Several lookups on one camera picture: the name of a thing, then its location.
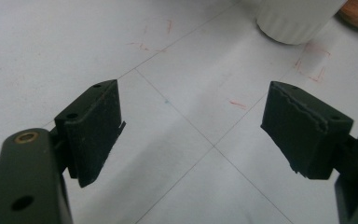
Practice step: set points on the white ribbed cup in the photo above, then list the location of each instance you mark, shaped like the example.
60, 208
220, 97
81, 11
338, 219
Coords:
295, 20

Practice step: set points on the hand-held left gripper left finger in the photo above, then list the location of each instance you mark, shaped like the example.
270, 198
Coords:
91, 137

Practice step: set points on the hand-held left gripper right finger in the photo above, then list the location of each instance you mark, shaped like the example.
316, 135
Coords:
304, 137

